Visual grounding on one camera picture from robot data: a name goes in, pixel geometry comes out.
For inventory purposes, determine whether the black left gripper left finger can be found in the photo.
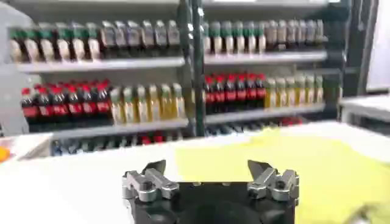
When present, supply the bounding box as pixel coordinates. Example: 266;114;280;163
121;159;180;203

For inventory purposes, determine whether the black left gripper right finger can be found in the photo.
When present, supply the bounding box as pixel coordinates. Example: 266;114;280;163
247;159;300;202

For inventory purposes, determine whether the yellow-green shirt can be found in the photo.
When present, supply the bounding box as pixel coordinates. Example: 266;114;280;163
175;127;390;224

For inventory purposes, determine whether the shelf rack with drink bottles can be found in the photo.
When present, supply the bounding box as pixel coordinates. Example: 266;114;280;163
7;0;197;156
194;0;347;136

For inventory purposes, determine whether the white marble-look side table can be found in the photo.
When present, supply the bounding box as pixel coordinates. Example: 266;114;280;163
337;94;390;136

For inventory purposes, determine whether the white side table with clutter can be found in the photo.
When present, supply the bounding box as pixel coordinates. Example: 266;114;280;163
0;133;54;164

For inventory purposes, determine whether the orange crumpled cloth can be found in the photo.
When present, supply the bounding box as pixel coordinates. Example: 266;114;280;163
0;145;10;163

